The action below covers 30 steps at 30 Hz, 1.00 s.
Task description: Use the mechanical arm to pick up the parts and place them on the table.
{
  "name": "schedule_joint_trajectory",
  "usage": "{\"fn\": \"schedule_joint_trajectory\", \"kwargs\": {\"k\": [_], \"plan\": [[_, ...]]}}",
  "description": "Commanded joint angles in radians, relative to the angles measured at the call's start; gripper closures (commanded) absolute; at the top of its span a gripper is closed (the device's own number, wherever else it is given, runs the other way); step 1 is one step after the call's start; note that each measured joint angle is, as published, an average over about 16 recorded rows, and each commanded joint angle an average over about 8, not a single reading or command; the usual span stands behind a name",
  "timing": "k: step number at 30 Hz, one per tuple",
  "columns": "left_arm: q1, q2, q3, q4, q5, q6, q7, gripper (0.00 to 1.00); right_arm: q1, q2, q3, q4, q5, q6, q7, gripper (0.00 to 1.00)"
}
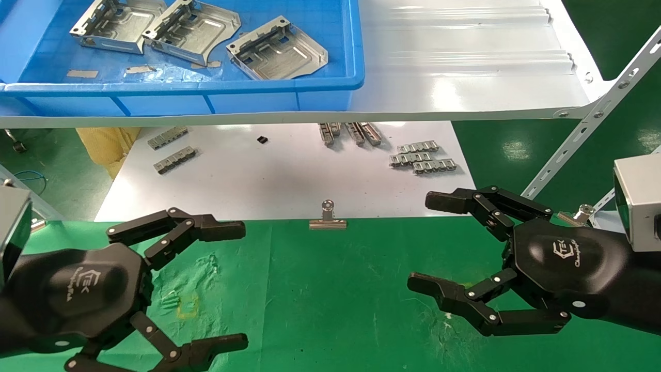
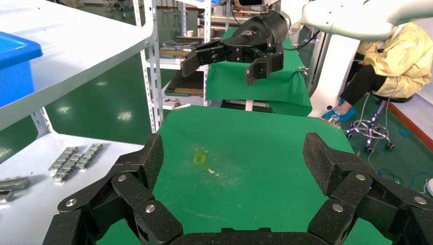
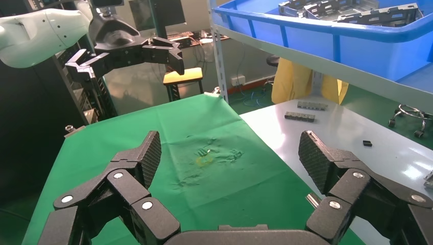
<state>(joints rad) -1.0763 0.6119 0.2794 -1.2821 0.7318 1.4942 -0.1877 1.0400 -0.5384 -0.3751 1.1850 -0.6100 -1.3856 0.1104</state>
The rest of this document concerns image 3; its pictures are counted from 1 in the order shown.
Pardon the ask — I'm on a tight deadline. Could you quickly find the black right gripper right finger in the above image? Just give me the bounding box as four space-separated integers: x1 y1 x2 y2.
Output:
298 131 433 245

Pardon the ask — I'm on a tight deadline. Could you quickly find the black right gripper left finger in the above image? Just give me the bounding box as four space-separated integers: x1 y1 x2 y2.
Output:
37 131 182 245

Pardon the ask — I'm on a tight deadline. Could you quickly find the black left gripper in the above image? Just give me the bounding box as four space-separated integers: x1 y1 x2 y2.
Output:
65 15 185 84

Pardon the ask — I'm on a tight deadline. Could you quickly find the grey sheet metal bracket part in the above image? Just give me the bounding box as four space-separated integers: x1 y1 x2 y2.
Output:
336 3 423 28
278 0 308 17
302 0 379 21

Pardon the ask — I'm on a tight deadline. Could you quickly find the black equipment rack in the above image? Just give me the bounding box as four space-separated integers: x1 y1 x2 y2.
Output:
52 44 118 125

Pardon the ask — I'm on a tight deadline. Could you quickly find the yellow top stool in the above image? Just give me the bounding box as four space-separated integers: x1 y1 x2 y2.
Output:
163 67 205 102

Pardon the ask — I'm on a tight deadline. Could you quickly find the black monitor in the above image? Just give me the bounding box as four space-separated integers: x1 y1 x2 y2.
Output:
128 0 187 38

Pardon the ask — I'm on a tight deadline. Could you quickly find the cluttered background desk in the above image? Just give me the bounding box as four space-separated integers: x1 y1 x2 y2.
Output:
166 30 231 48

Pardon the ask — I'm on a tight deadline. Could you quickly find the green table cloth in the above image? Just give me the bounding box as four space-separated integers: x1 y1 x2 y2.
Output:
21 93 366 245

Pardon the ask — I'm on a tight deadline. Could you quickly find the chrome wheeled chair base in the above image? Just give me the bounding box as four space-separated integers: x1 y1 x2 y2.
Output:
388 104 433 139

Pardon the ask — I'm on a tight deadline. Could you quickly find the white metal shelf board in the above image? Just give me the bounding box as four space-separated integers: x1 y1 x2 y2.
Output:
216 23 433 114

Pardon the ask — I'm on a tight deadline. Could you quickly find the yellow hanging cloth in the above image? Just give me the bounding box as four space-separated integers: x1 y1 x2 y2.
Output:
271 57 349 106

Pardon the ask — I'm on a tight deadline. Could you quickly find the blue plastic bin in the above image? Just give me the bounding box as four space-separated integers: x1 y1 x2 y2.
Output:
213 0 433 82

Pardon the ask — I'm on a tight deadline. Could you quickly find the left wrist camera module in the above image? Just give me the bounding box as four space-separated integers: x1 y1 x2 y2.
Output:
90 0 125 16

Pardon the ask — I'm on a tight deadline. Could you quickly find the grey metal chain strip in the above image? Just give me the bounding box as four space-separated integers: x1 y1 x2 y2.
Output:
297 101 329 111
284 111 316 123

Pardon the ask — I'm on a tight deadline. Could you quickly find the white perforated shelf post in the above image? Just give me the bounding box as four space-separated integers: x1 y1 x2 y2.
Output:
208 0 229 103

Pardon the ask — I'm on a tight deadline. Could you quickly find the blue cable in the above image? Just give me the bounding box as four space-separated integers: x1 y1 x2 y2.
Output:
240 87 272 108

